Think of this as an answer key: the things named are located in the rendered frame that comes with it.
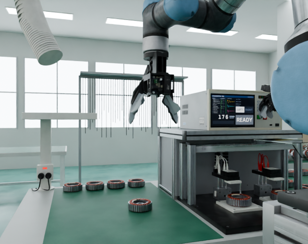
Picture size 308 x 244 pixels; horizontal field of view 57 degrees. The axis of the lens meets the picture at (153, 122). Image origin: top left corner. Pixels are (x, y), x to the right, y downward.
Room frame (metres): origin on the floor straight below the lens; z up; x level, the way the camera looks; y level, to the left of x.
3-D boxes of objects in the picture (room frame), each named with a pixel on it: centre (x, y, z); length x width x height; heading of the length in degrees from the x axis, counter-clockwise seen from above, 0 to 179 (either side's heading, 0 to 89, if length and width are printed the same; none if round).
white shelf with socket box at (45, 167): (1.62, 0.53, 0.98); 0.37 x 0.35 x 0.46; 107
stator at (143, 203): (1.32, 0.06, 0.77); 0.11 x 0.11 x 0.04
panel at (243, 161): (1.57, -0.43, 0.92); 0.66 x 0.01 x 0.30; 107
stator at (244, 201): (1.29, -0.39, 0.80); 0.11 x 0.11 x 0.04
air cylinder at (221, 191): (1.43, -0.35, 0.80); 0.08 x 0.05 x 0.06; 107
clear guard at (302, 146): (1.39, -0.70, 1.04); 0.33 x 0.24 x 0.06; 17
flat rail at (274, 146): (1.42, -0.48, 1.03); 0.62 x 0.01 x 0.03; 107
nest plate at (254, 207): (1.29, -0.39, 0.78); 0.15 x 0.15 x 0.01; 17
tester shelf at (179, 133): (1.63, -0.41, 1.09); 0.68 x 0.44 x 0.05; 107
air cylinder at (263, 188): (1.50, -0.58, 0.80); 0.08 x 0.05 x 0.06; 107
